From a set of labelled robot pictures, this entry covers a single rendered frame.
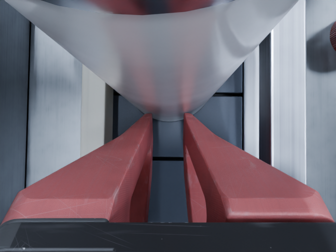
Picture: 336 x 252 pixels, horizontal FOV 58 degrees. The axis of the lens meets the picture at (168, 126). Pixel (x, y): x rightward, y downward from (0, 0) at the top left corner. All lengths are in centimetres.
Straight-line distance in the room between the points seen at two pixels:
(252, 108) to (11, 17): 17
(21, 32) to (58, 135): 8
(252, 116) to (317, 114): 8
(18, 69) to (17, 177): 8
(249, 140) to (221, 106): 3
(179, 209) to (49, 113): 13
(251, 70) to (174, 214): 10
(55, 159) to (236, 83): 14
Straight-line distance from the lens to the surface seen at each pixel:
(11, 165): 24
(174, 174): 18
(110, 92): 16
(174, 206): 18
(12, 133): 23
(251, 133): 19
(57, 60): 25
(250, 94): 19
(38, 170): 25
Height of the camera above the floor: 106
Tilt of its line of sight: 87 degrees down
